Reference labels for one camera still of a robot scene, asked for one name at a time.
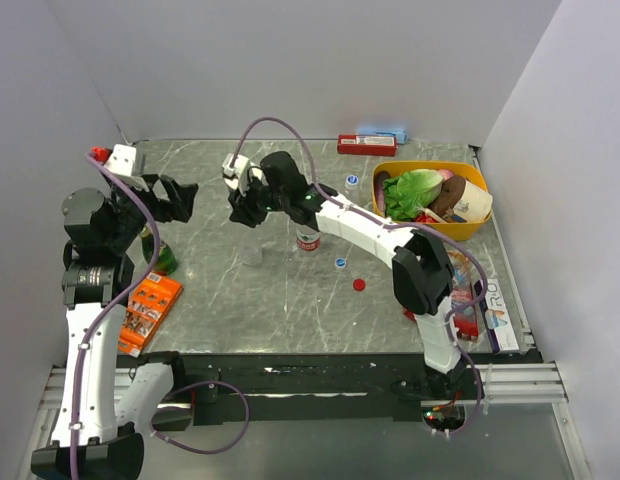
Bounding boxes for red rectangular box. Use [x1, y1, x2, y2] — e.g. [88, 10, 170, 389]
[336, 134, 398, 157]

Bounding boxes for red label clear bottle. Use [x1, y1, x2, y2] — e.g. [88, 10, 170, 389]
[296, 225, 321, 252]

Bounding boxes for orange snack box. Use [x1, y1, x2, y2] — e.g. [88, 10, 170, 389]
[118, 273, 183, 357]

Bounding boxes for toilet paper roll blue wrapper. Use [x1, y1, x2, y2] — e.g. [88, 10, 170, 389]
[224, 176, 240, 195]

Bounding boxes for blue packet behind box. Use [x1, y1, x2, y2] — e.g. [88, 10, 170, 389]
[356, 125, 409, 145]

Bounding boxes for clear plastic bottle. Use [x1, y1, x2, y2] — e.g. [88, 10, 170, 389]
[240, 241, 269, 267]

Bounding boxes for green glass bottle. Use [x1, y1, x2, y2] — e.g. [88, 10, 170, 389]
[140, 226, 178, 276]

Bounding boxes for purple eggplant toy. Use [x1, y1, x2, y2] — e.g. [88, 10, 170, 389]
[373, 170, 390, 216]

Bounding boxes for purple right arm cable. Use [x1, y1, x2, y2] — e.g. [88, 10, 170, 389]
[232, 117, 489, 346]

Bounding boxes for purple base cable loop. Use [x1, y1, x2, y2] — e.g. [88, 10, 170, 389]
[148, 380, 251, 457]

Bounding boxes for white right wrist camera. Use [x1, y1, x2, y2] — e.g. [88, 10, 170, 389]
[222, 153, 252, 180]

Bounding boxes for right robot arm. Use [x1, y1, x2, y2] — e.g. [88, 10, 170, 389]
[222, 151, 462, 399]

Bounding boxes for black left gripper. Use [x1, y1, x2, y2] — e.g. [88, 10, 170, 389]
[107, 174, 197, 252]

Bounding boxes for brown bread toy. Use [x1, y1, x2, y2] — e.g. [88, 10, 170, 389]
[428, 175, 466, 218]

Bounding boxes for yellow plastic basket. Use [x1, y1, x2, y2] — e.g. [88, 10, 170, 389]
[372, 161, 491, 241]

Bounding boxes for green lettuce toy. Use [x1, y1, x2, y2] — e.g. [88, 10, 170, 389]
[382, 169, 444, 222]

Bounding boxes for red snack bag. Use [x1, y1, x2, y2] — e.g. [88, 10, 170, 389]
[402, 249, 481, 344]

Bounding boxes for red camera cable plug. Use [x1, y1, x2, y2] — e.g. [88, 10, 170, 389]
[89, 146, 112, 164]

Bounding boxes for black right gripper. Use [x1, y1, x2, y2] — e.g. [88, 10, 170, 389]
[228, 172, 288, 230]

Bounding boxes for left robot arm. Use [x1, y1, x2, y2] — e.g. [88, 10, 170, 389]
[30, 174, 198, 479]

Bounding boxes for red bottle cap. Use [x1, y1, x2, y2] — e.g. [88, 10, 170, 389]
[353, 278, 366, 291]

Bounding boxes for beige paper cup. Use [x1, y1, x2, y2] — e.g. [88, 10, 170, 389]
[448, 177, 493, 223]

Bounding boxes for capped clear bottle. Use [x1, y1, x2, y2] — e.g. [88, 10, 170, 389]
[345, 175, 360, 190]

